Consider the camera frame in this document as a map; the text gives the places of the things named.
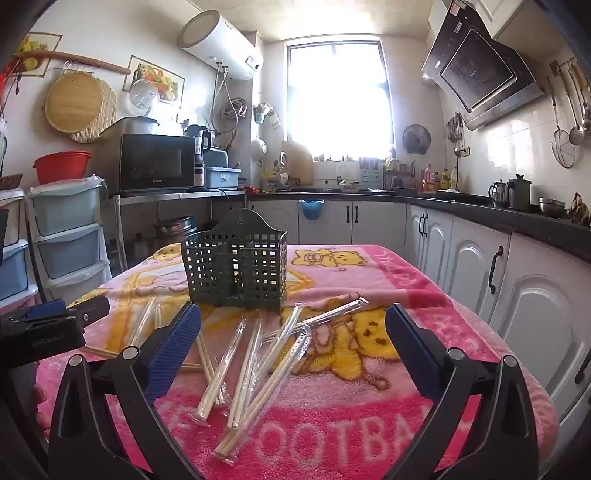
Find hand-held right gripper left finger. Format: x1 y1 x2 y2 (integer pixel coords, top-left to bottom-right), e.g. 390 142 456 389
48 301 204 480

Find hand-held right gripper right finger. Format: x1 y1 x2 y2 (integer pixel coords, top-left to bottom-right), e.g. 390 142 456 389
385 302 541 480

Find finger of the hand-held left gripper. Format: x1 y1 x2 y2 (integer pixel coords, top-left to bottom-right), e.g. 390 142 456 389
9 298 66 324
68 294 112 325

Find bunch of chopsticks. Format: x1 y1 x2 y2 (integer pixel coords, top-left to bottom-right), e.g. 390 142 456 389
90 298 370 460

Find dark green utensil basket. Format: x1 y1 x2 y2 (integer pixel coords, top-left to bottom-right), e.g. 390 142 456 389
181 209 288 312

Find hanging kitchen utensils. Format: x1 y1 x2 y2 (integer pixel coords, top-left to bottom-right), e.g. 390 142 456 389
445 113 467 158

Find pale blue plastic drawer unit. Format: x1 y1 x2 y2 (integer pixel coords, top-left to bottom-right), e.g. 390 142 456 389
0 189 40 315
28 178 112 305

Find pink printed blanket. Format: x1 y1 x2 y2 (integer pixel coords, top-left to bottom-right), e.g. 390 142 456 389
34 244 559 480

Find white kitchen cabinets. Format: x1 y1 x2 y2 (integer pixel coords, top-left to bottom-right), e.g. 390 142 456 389
247 198 591 416

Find stacked steel pots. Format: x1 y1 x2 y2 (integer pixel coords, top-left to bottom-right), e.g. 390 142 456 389
154 217 195 241

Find red plastic basin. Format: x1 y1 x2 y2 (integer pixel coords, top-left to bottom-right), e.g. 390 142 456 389
33 151 92 184

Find black kitchen countertop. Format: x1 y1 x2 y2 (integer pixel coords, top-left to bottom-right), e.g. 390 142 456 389
247 187 591 250

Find stainless steel shelf table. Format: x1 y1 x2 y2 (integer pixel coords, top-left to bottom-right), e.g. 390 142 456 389
108 188 247 278

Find black microwave oven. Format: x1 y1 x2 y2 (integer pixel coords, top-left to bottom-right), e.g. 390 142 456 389
117 134 197 193

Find blue hanging bin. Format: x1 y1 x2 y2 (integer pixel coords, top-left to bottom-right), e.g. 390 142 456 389
298 199 326 223

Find row of condiment bottles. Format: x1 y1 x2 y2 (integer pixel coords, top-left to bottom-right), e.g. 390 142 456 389
420 164 458 193

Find blue-grey plastic crate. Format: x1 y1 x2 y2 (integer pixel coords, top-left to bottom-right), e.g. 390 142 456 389
203 166 242 190

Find teal cutlery rack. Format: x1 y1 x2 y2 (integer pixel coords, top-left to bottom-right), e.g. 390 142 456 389
359 157 386 189

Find dark sauce bottle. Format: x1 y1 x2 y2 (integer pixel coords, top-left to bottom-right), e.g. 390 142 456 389
194 134 206 188

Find dark lidded jug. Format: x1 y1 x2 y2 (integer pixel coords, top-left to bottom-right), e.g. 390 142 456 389
507 174 533 212

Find steel pot with lid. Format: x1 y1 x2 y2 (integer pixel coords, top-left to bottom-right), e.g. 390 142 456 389
99 116 160 137

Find round woven mat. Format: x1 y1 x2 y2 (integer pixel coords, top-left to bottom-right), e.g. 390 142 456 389
69 78 118 144

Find black electric kettle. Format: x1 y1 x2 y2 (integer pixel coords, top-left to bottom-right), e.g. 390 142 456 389
185 124 213 153

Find round bamboo board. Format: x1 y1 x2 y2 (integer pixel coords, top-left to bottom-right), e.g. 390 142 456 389
45 74 105 134

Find wooden cutting board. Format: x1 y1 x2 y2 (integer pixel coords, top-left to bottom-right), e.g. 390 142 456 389
281 141 314 183

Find ginger roots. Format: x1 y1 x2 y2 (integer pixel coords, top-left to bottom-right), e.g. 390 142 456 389
566 191 591 227

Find long wooden rolling pin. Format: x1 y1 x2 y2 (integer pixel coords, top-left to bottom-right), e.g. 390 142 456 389
14 50 132 75

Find kitchen window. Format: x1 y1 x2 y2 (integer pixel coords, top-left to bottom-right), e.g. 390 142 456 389
286 41 395 162

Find hanging metal ladles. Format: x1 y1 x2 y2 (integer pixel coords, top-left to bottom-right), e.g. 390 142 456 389
561 60 591 146

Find black range hood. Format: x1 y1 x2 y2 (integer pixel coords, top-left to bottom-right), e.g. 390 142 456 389
421 0 548 131

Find white water heater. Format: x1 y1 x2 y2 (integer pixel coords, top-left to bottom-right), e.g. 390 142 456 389
178 10 265 83

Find white upper cabinet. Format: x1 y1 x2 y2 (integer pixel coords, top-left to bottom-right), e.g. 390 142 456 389
475 0 591 42

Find fruit wall poster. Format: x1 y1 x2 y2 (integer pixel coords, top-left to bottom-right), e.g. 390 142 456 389
122 55 185 108
16 32 63 77

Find coiled shower hose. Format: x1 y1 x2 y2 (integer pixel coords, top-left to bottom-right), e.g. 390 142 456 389
224 97 250 123

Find metal wire strainer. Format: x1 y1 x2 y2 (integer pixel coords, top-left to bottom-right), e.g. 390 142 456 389
547 76 580 169

